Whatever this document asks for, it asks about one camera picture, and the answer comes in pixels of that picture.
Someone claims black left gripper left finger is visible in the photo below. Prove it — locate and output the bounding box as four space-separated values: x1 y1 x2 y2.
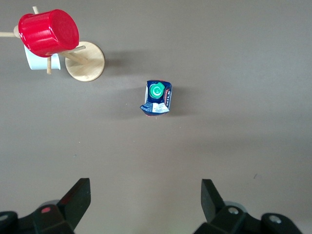
19 177 91 234

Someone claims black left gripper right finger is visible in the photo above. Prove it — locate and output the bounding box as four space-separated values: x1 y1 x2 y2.
194 179 263 234

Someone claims blue milk carton green cap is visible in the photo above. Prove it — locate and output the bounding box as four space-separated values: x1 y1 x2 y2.
139 79 173 117

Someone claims small white cup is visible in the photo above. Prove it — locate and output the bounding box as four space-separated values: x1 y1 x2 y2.
23 45 61 71

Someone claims red plastic cup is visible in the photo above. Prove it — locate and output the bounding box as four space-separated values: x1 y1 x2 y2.
18 9 80 58

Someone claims brown table cover mat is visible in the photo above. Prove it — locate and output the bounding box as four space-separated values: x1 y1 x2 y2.
0 0 312 234

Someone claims wooden mug tree stand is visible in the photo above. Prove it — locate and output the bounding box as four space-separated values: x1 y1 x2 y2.
0 6 106 82

